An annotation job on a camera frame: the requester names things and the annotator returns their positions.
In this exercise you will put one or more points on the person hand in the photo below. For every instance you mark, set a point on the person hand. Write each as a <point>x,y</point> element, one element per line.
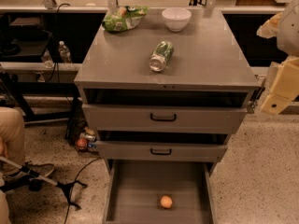
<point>3,148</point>

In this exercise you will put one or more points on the person leg khaki trousers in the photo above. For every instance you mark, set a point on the person leg khaki trousers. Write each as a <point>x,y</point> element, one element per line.
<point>12,132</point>

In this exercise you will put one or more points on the orange fruit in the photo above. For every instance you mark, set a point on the orange fruit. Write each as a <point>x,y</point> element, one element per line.
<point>166,202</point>

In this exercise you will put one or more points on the green soda can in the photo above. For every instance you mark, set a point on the green soda can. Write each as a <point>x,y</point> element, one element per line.
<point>160,56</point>

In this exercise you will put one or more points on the grey open bottom drawer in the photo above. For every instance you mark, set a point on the grey open bottom drawer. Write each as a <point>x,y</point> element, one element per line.
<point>136,188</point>

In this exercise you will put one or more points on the black grabber tool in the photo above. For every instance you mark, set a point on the black grabber tool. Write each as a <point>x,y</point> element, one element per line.
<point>65,188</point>

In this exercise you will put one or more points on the grey middle drawer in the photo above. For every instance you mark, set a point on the grey middle drawer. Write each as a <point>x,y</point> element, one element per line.
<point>151,151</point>

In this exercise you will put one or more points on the grey sneaker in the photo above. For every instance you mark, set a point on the grey sneaker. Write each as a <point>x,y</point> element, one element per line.
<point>43,169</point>

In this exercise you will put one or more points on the clear water bottle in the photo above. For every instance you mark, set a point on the clear water bottle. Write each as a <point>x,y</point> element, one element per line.
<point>47,60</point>
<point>64,52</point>

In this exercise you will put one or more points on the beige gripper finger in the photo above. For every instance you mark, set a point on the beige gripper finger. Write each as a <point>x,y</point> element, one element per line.
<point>270,28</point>
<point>285,87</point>

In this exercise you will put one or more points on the white ceramic bowl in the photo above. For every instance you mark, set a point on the white ceramic bowl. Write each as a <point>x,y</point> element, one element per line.
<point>176,18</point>

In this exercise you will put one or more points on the grey top drawer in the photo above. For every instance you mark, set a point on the grey top drawer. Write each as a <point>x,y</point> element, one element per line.
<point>163,119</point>

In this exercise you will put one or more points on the grey metal drawer cabinet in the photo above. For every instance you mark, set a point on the grey metal drawer cabinet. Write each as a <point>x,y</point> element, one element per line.
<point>207,69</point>

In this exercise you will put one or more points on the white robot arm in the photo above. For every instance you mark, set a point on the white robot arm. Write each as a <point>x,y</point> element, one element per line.
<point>284,26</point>

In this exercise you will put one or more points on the can on floor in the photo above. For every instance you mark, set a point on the can on floor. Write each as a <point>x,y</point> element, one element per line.
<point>88,137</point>

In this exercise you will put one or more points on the red apple on floor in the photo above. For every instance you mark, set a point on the red apple on floor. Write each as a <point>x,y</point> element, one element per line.
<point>81,144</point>

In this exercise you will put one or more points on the green chip bag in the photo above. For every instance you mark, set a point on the green chip bag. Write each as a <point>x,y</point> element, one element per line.
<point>124,18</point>

